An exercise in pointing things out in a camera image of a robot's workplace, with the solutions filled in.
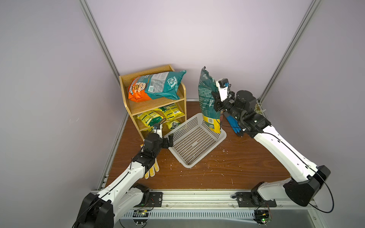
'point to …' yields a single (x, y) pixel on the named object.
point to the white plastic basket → (193, 138)
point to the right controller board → (262, 216)
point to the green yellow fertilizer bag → (211, 115)
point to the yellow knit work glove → (151, 171)
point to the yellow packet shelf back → (168, 108)
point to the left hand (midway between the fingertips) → (167, 133)
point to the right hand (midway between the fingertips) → (215, 87)
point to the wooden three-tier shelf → (134, 109)
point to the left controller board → (140, 217)
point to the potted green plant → (258, 109)
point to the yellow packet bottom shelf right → (173, 124)
